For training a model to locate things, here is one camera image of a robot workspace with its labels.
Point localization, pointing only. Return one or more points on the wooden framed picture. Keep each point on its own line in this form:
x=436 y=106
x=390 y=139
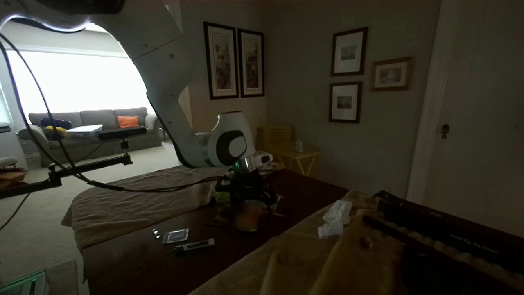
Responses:
x=392 y=73

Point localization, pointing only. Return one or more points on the small white card packet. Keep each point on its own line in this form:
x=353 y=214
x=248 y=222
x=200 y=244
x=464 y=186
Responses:
x=176 y=236

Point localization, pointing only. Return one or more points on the white crumpled tissue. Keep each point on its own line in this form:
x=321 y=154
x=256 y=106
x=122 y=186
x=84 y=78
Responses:
x=335 y=218

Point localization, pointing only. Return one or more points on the yellow side table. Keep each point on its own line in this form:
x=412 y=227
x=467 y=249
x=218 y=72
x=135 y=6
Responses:
x=297 y=157

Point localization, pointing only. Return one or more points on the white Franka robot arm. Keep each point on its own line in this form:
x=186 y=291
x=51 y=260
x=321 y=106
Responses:
x=174 y=82

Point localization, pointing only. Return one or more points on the white door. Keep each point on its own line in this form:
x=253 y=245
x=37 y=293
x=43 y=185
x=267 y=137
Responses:
x=480 y=108

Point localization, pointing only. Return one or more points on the small black framed picture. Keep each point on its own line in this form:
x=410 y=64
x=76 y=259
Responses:
x=349 y=50
x=344 y=101

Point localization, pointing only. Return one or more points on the small silver coin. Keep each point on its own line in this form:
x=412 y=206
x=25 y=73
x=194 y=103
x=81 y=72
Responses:
x=154 y=231
x=158 y=236

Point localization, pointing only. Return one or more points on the grey sofa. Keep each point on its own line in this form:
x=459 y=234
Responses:
x=92 y=116

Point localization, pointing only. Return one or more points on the green white marker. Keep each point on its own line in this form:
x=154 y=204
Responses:
x=194 y=244

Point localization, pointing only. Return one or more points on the black piano keyboard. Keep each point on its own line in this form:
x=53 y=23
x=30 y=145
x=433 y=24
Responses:
x=448 y=239

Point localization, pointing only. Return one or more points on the black stereo camera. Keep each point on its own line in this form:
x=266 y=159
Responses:
x=123 y=131

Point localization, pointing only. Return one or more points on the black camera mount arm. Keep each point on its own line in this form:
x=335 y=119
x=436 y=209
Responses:
x=71 y=170

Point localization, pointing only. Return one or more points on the orange cushion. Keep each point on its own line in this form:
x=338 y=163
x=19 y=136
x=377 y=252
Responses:
x=128 y=121

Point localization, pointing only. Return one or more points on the yellow cushion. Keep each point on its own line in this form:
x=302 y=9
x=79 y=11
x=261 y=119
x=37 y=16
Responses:
x=55 y=131

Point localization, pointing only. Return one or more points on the olive towel under keyboard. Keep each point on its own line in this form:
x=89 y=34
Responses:
x=305 y=262

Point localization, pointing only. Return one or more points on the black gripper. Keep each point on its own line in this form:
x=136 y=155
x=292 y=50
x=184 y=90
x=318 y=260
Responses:
x=246 y=182

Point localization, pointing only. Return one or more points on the beige folded towel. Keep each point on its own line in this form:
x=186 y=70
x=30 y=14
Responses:
x=136 y=204

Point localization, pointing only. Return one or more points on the yellow-green tennis ball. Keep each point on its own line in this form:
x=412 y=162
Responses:
x=223 y=196

